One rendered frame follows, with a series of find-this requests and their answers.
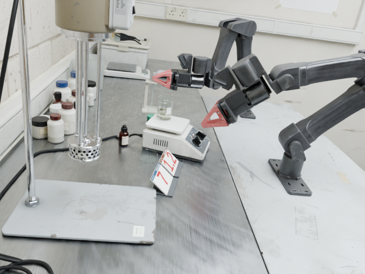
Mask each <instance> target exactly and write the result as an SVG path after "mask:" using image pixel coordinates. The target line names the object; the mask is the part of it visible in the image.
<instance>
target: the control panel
mask: <svg viewBox="0 0 365 274"><path fill-rule="evenodd" d="M197 132H198V130H196V129H195V128H194V127H192V129H191V130H190V132H189V133H188V135H187V137H186V138H185V140H186V141H188V142H189V143H190V144H191V145H192V146H193V147H195V148H196V149H197V150H198V151H200V152H201V153H202V154H204V152H205V149H206V147H207V145H208V143H209V139H208V138H206V137H205V138H204V140H201V142H202V143H201V145H200V147H198V146H196V145H195V144H194V143H193V142H192V139H194V138H195V137H196V133H197ZM193 133H194V134H195V135H193ZM192 136H194V137H192Z"/></svg>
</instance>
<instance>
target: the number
mask: <svg viewBox="0 0 365 274"><path fill-rule="evenodd" d="M170 180H171V175H170V174H169V173H168V172H167V171H166V170H165V169H164V168H163V167H162V166H160V167H159V169H158V171H157V174H156V176H155V178H154V182H155V183H156V184H157V185H158V186H159V187H160V188H161V189H162V190H163V191H164V192H166V190H167V187H168V185H169V181H170Z"/></svg>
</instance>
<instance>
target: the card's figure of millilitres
mask: <svg viewBox="0 0 365 274"><path fill-rule="evenodd" d="M177 161H178V160H177V159H176V158H175V157H174V156H173V155H172V154H171V153H170V152H169V151H168V150H167V152H166V154H165V156H164V158H163V161H162V163H163V164H164V165H165V166H166V167H167V168H168V169H169V170H170V171H171V173H173V171H174V168H175V166H176V163H177Z"/></svg>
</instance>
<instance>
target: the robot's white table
mask: <svg viewBox="0 0 365 274"><path fill-rule="evenodd" d="M201 97H202V100H203V103H204V105H205V109H206V111H207V113H209V111H210V110H211V109H212V107H213V106H214V105H215V104H216V102H217V101H218V100H219V99H221V98H223V97H217V96H207V95H201ZM251 110H252V112H253V113H254V115H255V116H256V119H244V118H241V117H240V116H238V119H237V122H235V123H233V124H230V125H229V126H227V127H213V130H214V132H215V135H216V137H217V140H218V143H219V145H220V148H221V150H222V153H223V156H224V159H225V161H226V164H227V166H228V169H229V172H230V174H231V177H232V180H233V182H234V185H235V188H236V190H237V193H238V196H239V198H240V201H241V203H242V206H243V209H244V212H245V214H246V217H247V219H248V222H249V225H250V227H251V230H252V233H253V235H254V238H255V241H256V243H257V246H258V248H259V251H260V254H261V257H262V259H263V262H264V264H265V267H266V270H267V272H268V274H365V171H363V170H362V169H361V168H360V167H359V166H358V165H357V164H355V163H354V162H353V161H352V160H351V159H350V158H349V157H348V156H347V155H346V154H345V153H343V152H342V151H341V150H340V149H339V148H338V147H337V146H336V145H335V144H333V143H332V142H331V141H330V140H329V139H328V138H327V137H326V136H325V135H324V134H322V135H321V136H319V137H318V138H317V140H316V141H314V142H313V143H311V144H310V145H311V147H310V148H309V149H307V150H306V151H304V153H305V157H306V161H305V162H304V164H303V168H302V171H301V178H302V179H303V180H304V182H305V183H306V184H307V186H308V187H309V188H310V190H311V191H312V196H311V197H308V196H294V195H289V194H288V193H287V192H286V190H285V188H284V187H283V185H282V184H281V182H280V181H279V179H278V177H277V176H276V174H275V172H274V171H273V169H272V168H271V166H270V164H269V163H268V160H269V159H282V157H283V154H284V149H283V147H282V146H281V144H280V142H279V140H278V135H279V133H280V131H281V130H283V129H284V128H285V127H287V126H288V125H290V124H291V123H293V122H294V124H296V123H297V122H299V121H300V120H302V119H305V118H304V117H303V116H302V115H301V114H300V113H299V112H298V111H296V110H295V109H294V108H293V107H292V106H291V105H289V104H283V103H273V102H262V103H260V104H259V105H257V106H254V107H253V108H252V109H251Z"/></svg>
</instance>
